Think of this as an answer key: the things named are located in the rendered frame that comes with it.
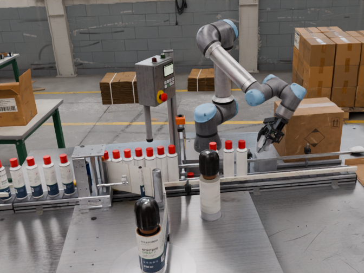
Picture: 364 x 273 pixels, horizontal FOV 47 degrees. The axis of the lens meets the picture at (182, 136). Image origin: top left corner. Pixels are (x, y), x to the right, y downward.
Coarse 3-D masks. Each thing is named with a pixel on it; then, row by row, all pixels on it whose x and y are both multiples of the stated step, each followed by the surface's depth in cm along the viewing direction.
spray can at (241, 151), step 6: (240, 144) 195; (240, 150) 195; (246, 150) 196; (240, 156) 196; (246, 156) 197; (240, 162) 197; (246, 162) 199; (240, 168) 199; (246, 168) 200; (240, 174) 200; (246, 174) 201; (240, 180) 201
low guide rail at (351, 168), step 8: (328, 168) 201; (336, 168) 201; (344, 168) 201; (352, 168) 202; (240, 176) 199; (248, 176) 199; (256, 176) 199; (264, 176) 199; (272, 176) 200; (280, 176) 200; (288, 176) 200; (168, 184) 197; (176, 184) 197; (184, 184) 198; (192, 184) 198
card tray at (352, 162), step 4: (348, 160) 219; (352, 160) 219; (356, 160) 220; (360, 160) 220; (344, 164) 220; (348, 164) 220; (352, 164) 220; (356, 164) 220; (360, 164) 220; (360, 168) 216; (356, 172) 213; (360, 172) 213; (360, 176) 209; (360, 180) 205
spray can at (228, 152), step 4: (228, 140) 197; (228, 144) 195; (224, 148) 198; (228, 148) 195; (232, 148) 197; (224, 152) 196; (228, 152) 195; (232, 152) 196; (224, 156) 197; (228, 156) 196; (232, 156) 197; (224, 160) 198; (228, 160) 197; (232, 160) 198; (224, 164) 199; (228, 164) 198; (232, 164) 198; (224, 168) 200; (228, 168) 199; (232, 168) 199; (224, 172) 201; (228, 172) 200; (232, 172) 200; (224, 176) 202; (228, 176) 200; (232, 176) 201
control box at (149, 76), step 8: (136, 64) 181; (144, 64) 179; (152, 64) 178; (160, 64) 182; (136, 72) 183; (144, 72) 181; (152, 72) 179; (160, 72) 182; (136, 80) 185; (144, 80) 182; (152, 80) 180; (160, 80) 184; (144, 88) 184; (152, 88) 182; (160, 88) 185; (168, 88) 190; (144, 96) 186; (152, 96) 183; (168, 96) 192; (144, 104) 187; (152, 104) 185
